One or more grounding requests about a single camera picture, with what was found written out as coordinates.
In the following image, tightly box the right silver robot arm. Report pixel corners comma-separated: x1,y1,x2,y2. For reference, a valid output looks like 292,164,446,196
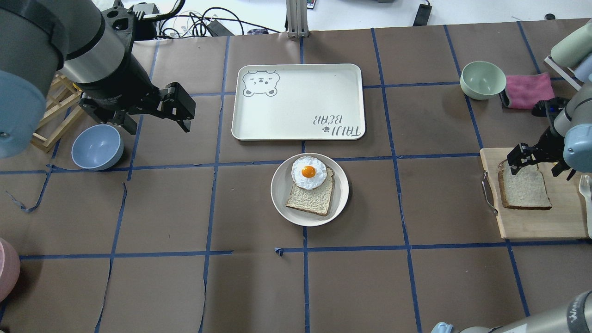
480,83,591,240

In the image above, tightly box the white bread slice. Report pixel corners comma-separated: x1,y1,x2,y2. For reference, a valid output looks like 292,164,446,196
498,160,552,210

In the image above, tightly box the cream bear tray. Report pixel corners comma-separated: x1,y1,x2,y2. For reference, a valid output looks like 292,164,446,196
231,63,366,141

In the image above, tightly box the pink bowl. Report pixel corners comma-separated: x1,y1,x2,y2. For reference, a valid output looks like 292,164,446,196
0,238,20,302

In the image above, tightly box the white wire cup rack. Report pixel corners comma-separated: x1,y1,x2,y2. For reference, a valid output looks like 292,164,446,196
544,55,583,91

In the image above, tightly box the blue cup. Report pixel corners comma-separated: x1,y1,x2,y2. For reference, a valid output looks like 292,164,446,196
573,53,592,84

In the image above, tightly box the fried egg toy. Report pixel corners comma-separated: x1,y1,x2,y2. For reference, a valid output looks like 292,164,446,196
290,156,327,191

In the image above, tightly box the bread slice on plate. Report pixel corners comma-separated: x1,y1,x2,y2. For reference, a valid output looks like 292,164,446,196
285,168,334,216

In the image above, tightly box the wooden cutting board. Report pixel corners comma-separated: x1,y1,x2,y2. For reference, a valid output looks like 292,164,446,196
480,148,588,240

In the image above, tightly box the green cup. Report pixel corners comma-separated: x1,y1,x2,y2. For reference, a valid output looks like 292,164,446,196
550,21,592,67

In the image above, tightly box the green bowl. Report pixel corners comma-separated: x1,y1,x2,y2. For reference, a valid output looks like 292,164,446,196
460,61,507,100

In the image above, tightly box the cream round plate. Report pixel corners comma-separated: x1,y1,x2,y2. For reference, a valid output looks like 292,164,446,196
271,153,351,226

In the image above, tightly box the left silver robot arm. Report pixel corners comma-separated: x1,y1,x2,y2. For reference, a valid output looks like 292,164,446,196
0,0,195,158

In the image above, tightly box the black power adapter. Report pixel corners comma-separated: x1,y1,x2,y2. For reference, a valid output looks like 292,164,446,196
413,3,432,27

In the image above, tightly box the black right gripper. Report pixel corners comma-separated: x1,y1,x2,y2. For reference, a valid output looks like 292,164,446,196
507,126,576,181

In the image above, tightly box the white plastic fork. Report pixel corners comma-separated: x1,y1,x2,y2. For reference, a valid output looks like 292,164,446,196
579,174,592,239

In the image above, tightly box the blue bowl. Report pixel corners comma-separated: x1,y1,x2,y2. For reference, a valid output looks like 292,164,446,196
71,124,124,171

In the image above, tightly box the pink cloth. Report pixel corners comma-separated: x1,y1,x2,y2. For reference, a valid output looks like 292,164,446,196
499,72,555,109

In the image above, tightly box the wooden rack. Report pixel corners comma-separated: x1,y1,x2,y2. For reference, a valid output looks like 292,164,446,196
30,72,83,153

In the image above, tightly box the aluminium frame post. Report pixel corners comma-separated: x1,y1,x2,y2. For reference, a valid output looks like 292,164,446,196
286,0,309,38

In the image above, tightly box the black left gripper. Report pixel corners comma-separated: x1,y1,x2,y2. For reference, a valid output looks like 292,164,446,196
78,69,195,135

